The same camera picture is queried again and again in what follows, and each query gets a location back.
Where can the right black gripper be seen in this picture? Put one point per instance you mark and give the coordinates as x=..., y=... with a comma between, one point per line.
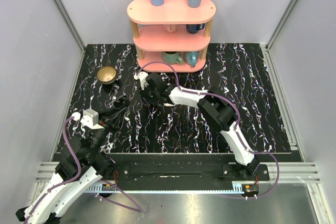
x=147, y=101

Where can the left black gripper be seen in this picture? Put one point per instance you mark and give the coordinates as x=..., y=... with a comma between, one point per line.
x=105, y=120

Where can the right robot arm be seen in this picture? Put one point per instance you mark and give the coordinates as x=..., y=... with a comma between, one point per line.
x=219, y=113

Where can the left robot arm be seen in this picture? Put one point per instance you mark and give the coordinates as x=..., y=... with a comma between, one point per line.
x=82, y=164

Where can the green ceramic mug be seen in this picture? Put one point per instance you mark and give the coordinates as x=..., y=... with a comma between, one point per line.
x=172, y=57

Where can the gold bowl with dark rim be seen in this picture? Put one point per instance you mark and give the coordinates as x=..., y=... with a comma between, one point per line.
x=107, y=75

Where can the light blue ceramic mug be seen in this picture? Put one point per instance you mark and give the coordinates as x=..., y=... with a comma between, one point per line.
x=191, y=58

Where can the pink three-tier wooden shelf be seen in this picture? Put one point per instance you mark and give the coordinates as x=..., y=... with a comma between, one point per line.
x=151, y=39

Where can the pink mug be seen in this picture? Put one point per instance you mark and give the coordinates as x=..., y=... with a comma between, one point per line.
x=170, y=28

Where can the dark blue mug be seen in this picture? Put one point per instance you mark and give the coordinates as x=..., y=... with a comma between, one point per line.
x=194, y=28

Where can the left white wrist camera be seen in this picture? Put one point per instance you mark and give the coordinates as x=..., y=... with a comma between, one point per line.
x=88, y=118

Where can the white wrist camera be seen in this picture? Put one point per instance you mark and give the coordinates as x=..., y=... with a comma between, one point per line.
x=141, y=77
x=88, y=118

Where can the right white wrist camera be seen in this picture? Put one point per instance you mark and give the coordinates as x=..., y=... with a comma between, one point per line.
x=141, y=77

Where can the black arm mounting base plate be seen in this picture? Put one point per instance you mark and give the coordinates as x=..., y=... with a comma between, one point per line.
x=216, y=166

